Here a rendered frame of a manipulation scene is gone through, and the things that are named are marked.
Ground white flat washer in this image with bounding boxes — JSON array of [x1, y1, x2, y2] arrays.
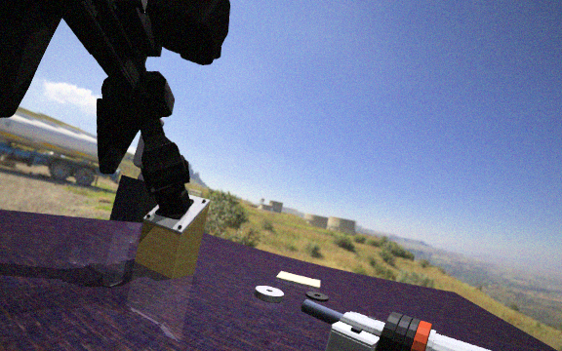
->
[[255, 286, 284, 302]]

